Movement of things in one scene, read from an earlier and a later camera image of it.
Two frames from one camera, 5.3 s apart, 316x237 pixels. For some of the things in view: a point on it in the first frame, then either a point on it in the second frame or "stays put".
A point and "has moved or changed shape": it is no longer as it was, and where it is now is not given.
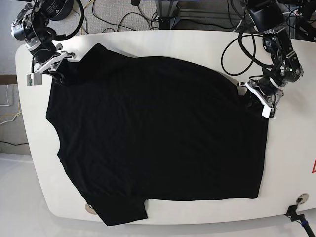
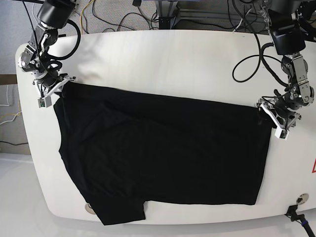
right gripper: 267,87 to 285,111
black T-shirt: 133,129 has moved or changed shape
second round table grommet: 90,209 stays put
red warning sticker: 314,168 stays put
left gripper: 43,53 to 48,83
